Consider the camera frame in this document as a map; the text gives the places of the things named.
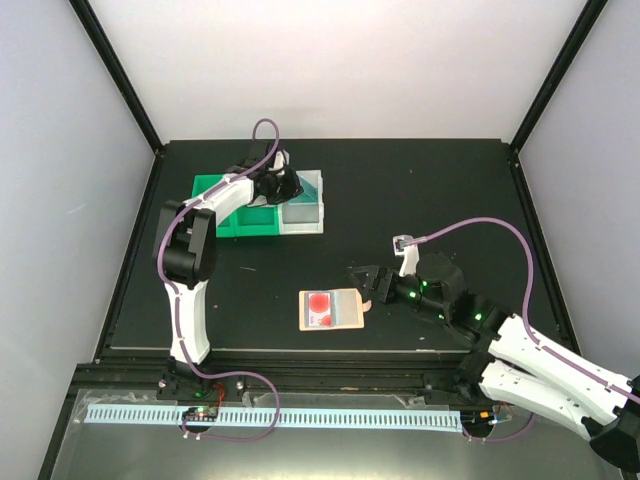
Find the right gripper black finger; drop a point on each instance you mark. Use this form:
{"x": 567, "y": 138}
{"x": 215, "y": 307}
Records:
{"x": 363, "y": 282}
{"x": 372, "y": 269}

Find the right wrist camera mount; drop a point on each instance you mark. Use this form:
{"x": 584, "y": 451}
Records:
{"x": 405, "y": 249}

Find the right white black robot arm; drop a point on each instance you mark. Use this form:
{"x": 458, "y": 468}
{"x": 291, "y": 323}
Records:
{"x": 511, "y": 362}

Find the middle green plastic bin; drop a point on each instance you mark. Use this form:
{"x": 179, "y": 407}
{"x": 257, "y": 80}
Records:
{"x": 256, "y": 221}

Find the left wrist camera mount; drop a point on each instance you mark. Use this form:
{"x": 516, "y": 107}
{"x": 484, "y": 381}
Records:
{"x": 279, "y": 161}

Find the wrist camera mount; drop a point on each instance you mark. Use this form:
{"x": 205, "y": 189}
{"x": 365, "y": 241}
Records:
{"x": 279, "y": 161}
{"x": 405, "y": 249}

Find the left green plastic bin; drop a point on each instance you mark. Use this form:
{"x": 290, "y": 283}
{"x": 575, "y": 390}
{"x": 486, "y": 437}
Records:
{"x": 201, "y": 184}

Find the left small circuit board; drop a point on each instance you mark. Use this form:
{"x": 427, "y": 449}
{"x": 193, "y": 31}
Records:
{"x": 200, "y": 414}

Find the right black frame post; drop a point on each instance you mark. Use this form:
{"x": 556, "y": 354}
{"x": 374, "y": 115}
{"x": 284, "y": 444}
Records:
{"x": 572, "y": 45}

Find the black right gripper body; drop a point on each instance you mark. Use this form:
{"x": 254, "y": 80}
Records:
{"x": 390, "y": 294}

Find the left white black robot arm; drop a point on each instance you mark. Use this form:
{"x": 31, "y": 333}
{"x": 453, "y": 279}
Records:
{"x": 185, "y": 252}

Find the left black frame post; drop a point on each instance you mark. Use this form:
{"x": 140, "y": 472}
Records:
{"x": 101, "y": 43}

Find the right small circuit board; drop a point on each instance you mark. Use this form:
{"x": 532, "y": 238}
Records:
{"x": 480, "y": 417}

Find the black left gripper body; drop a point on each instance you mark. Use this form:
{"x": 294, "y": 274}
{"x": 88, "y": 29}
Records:
{"x": 281, "y": 190}

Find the black frame post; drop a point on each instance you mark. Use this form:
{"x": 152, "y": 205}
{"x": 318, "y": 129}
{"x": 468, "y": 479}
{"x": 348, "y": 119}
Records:
{"x": 101, "y": 43}
{"x": 572, "y": 45}

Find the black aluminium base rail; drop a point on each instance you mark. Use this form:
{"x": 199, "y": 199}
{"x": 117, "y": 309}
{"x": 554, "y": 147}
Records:
{"x": 434, "y": 375}

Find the green plastic bin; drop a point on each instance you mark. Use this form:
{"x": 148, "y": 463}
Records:
{"x": 201, "y": 184}
{"x": 256, "y": 221}

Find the white translucent plastic bin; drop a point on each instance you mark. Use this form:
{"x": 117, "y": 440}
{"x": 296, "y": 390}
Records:
{"x": 303, "y": 219}

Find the red circles card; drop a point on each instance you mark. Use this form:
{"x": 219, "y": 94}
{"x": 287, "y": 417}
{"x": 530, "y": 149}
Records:
{"x": 317, "y": 309}

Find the teal VIP card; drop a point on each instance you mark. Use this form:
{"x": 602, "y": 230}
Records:
{"x": 309, "y": 184}

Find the small circuit board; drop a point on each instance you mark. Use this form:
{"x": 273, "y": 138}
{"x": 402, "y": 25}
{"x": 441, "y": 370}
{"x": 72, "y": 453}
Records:
{"x": 480, "y": 417}
{"x": 200, "y": 414}

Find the light blue slotted cable duct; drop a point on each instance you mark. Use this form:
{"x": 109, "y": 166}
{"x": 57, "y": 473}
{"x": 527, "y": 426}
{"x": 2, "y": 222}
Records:
{"x": 314, "y": 418}

